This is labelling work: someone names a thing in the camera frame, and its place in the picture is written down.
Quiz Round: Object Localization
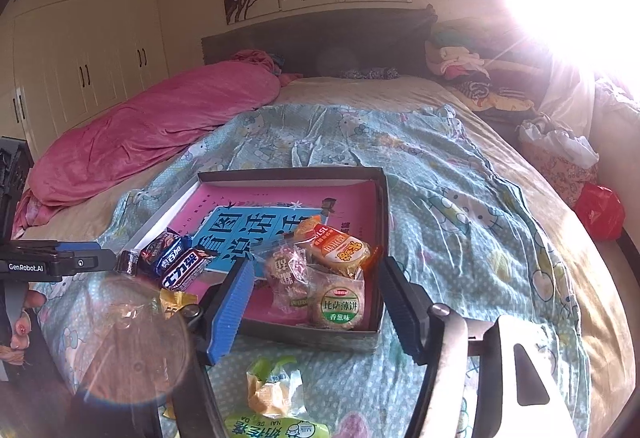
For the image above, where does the round cracker packet green label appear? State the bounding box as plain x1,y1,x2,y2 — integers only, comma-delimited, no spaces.
306,268,366,331

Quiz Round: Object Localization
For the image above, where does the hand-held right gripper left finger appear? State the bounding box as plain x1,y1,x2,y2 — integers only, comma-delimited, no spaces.
70,260,256,438

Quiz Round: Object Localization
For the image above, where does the brown chocolate bar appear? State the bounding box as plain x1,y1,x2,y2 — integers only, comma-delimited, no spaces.
160,248,217,294

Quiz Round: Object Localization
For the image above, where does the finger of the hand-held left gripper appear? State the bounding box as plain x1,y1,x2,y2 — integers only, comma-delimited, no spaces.
55,240,119,280

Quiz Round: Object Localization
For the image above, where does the pink patterned bin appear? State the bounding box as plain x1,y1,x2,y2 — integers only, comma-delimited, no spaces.
525,143,598,209

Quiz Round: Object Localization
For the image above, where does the clear pink snack packet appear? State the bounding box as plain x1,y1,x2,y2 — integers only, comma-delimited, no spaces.
262,238,313,314

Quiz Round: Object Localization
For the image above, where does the cream wardrobe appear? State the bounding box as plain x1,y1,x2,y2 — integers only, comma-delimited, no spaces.
0,0,171,154

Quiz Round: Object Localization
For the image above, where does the dark headboard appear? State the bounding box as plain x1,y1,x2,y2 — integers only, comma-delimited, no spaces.
201,5,438,79

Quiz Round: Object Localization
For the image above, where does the shallow cardboard box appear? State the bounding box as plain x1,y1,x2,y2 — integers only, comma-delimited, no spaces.
120,166,391,353

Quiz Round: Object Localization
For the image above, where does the small dark candy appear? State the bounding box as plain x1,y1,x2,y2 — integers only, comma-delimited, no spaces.
117,249,141,276

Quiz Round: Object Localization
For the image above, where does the person's left hand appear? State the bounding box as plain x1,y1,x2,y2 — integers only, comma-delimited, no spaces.
0,288,48,366

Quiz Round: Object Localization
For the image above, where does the bed with beige sheet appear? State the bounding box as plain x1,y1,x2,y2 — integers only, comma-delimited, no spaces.
20,75,636,438

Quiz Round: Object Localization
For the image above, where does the white plastic bag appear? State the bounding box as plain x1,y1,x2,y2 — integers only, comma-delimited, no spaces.
518,115,600,169

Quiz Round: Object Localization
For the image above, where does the pink book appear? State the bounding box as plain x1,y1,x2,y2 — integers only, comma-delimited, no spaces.
170,183,386,331

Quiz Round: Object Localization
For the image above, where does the orange snack packet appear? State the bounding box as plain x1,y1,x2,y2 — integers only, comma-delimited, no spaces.
292,214,326,249

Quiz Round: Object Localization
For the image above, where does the light green snack packet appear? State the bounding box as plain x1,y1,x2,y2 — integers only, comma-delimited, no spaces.
222,410,331,438

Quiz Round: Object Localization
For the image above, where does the yellow cracker packet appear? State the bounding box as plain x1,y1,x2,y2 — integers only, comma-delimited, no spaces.
305,232,383,280

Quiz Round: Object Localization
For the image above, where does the red plastic bag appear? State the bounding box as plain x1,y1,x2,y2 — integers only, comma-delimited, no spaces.
575,183,626,241

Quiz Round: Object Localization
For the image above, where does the blue candy bar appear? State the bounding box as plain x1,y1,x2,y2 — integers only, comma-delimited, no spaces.
140,228,193,276

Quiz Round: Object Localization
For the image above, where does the yellow candy wrapper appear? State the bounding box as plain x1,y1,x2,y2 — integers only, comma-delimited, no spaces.
159,289,200,319

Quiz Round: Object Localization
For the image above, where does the small orange cake packet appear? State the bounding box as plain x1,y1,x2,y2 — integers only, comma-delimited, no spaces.
245,355,307,419

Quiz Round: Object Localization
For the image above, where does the pile of clothes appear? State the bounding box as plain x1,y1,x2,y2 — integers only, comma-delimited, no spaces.
425,18,538,114

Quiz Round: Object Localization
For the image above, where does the cartoon cat printed blanket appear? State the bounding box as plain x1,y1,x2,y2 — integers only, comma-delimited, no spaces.
35,103,586,438

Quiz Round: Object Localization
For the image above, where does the pink blanket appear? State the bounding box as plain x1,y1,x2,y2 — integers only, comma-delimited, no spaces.
12,49,303,239

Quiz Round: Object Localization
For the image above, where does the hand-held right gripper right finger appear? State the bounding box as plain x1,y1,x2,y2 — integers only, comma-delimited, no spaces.
382,257,568,438

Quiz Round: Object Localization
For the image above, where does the dark patterned pillow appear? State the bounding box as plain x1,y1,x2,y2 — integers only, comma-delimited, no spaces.
340,66,398,80

